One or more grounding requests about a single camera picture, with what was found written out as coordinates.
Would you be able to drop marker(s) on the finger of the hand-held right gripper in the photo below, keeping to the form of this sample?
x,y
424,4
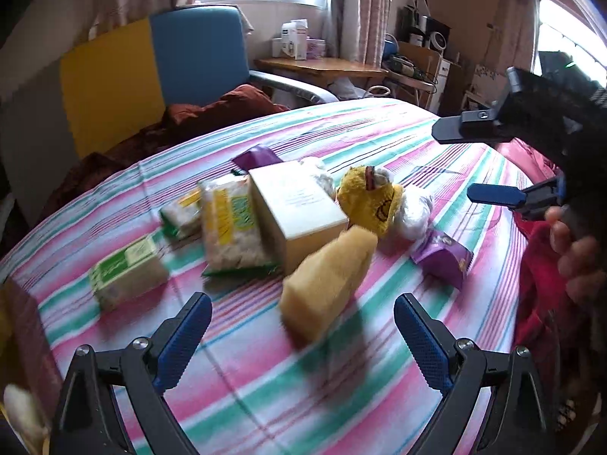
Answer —
x,y
498,194
460,129

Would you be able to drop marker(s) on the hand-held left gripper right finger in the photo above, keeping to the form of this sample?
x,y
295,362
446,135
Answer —
x,y
424,341

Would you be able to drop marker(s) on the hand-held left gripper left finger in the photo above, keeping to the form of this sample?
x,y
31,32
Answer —
x,y
185,336

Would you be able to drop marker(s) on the white plastic bag bundle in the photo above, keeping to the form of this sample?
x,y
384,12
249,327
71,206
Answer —
x,y
415,215

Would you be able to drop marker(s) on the yellow sponge block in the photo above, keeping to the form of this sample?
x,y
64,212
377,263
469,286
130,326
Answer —
x,y
322,284

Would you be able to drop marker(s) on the brown storage box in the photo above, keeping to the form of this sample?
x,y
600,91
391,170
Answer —
x,y
28,341

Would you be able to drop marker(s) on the person's right hand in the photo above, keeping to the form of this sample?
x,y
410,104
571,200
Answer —
x,y
581,265

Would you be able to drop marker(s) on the purple snack packet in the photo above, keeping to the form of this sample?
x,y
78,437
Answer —
x,y
443,258
258,156

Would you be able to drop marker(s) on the red blanket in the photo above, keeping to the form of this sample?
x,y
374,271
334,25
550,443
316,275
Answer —
x,y
540,270

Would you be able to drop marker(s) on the green white tissue packet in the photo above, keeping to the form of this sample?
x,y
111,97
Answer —
x,y
125,272

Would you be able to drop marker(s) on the striped bed sheet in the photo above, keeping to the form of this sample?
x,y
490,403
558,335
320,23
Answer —
x,y
284,388

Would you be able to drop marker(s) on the yellow plush toy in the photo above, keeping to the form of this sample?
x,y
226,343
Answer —
x,y
370,204

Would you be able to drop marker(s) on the yellow green noodle packet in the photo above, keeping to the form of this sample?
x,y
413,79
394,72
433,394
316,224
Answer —
x,y
232,227

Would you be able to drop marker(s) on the small green snack packet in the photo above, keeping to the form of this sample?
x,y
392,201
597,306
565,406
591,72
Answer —
x,y
182,215

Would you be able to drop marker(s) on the wooden table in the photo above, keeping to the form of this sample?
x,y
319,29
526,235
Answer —
x,y
322,66

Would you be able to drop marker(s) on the pink box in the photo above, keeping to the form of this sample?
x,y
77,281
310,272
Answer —
x,y
316,48

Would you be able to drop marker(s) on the cream cardboard box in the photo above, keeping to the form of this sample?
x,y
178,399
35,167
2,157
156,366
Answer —
x,y
294,208

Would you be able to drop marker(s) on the white carton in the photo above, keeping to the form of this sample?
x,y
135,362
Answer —
x,y
294,40

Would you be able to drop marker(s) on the brown blanket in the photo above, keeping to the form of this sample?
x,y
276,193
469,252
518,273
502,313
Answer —
x,y
208,109

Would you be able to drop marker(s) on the grey foam panel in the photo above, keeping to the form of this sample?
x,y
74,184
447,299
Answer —
x,y
33,142

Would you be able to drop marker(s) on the yellow foam panel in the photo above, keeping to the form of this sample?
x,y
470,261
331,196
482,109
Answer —
x,y
109,90

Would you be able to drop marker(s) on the blue chair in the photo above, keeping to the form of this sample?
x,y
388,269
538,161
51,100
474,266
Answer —
x,y
199,52

